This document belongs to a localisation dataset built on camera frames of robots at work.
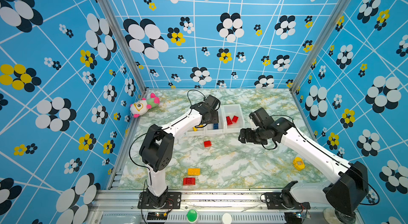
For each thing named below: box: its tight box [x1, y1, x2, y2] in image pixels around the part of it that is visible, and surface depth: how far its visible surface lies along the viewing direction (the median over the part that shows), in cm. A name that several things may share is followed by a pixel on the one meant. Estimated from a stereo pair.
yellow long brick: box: [187, 167, 201, 176], surface depth 83 cm
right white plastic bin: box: [218, 104, 245, 134], surface depth 101 cm
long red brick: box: [225, 115, 233, 126], surface depth 101 cm
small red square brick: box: [203, 140, 212, 148], surface depth 93 cm
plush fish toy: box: [130, 92, 160, 118], surface depth 104 cm
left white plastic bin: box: [185, 125, 208, 137], surface depth 96 cm
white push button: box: [222, 212, 233, 224], surface depth 65 cm
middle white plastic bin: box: [205, 121, 227, 134], surface depth 96 cm
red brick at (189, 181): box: [182, 177, 197, 186], surface depth 80 cm
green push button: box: [186, 208, 199, 224], surface depth 64 cm
